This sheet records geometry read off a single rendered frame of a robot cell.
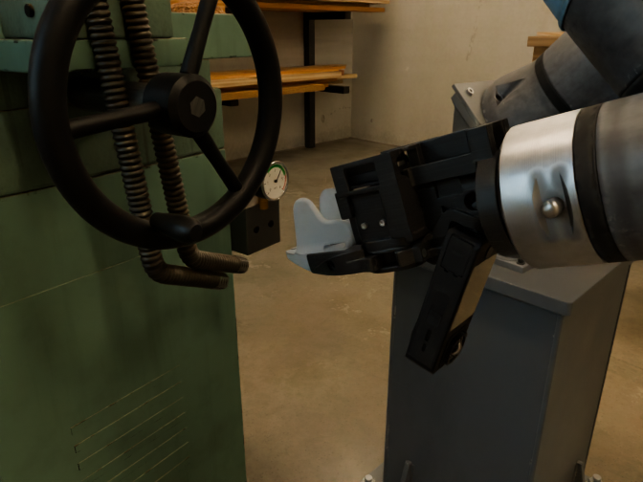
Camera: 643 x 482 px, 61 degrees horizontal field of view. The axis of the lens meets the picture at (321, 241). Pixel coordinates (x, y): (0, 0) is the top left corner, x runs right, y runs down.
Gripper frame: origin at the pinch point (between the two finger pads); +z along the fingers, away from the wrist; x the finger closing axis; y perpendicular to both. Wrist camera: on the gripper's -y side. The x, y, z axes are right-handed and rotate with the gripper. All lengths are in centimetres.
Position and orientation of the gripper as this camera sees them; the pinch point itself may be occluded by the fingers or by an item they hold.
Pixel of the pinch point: (301, 259)
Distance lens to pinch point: 47.8
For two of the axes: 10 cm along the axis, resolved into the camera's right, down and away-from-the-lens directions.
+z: -7.4, 1.1, 6.6
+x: -6.1, 2.9, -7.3
